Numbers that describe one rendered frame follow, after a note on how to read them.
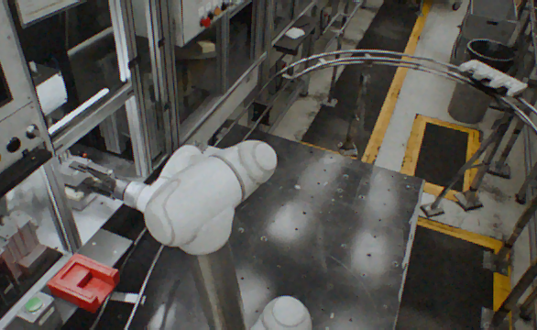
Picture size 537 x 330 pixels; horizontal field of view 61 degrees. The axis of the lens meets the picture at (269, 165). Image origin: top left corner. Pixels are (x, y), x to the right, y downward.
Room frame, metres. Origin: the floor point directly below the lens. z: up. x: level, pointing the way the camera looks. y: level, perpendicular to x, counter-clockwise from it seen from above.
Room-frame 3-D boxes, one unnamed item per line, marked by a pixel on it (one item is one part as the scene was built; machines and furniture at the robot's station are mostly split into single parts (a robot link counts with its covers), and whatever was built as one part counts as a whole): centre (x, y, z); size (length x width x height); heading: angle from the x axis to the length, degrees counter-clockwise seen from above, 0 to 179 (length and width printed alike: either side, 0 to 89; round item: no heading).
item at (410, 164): (2.82, -1.33, 0.01); 1.00 x 0.55 x 0.01; 162
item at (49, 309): (0.64, 0.60, 0.97); 0.08 x 0.08 x 0.12; 72
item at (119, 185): (1.11, 0.51, 1.03); 0.09 x 0.07 x 0.08; 71
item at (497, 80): (2.50, -1.28, 0.84); 0.37 x 0.14 x 0.10; 40
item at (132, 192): (1.08, 0.44, 1.02); 0.09 x 0.06 x 0.09; 161
